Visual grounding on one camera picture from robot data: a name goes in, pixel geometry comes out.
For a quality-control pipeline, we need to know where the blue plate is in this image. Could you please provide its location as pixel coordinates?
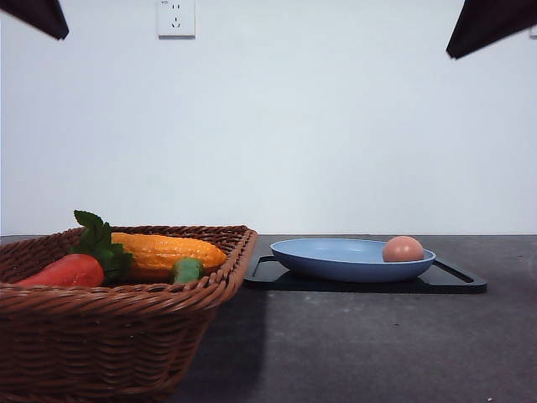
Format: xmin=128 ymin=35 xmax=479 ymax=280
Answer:
xmin=270 ymin=238 xmax=436 ymax=283

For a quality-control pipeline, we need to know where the white wall switch plate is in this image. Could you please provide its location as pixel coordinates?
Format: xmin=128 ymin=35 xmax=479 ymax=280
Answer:
xmin=530 ymin=24 xmax=537 ymax=40

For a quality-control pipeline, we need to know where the black tray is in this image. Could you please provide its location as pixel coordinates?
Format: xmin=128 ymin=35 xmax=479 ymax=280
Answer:
xmin=243 ymin=255 xmax=487 ymax=294

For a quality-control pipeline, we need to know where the brown wicker basket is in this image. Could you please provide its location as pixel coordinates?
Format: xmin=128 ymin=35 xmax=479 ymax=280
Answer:
xmin=0 ymin=224 xmax=258 ymax=403

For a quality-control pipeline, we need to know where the red toy carrot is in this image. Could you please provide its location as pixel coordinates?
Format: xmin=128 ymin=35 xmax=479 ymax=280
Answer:
xmin=17 ymin=210 xmax=133 ymax=288

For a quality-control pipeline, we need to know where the white wall socket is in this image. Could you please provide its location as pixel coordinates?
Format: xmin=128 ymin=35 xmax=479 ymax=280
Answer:
xmin=158 ymin=0 xmax=196 ymax=40

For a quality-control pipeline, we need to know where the brown egg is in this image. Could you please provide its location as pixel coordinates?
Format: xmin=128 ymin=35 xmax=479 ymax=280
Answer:
xmin=383 ymin=236 xmax=424 ymax=263

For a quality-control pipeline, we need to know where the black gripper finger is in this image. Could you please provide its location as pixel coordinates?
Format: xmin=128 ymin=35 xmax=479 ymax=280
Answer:
xmin=446 ymin=0 xmax=537 ymax=59
xmin=0 ymin=0 xmax=70 ymax=40

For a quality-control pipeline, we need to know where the orange toy corn cob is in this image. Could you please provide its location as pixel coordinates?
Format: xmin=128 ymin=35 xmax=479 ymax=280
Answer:
xmin=111 ymin=233 xmax=227 ymax=284

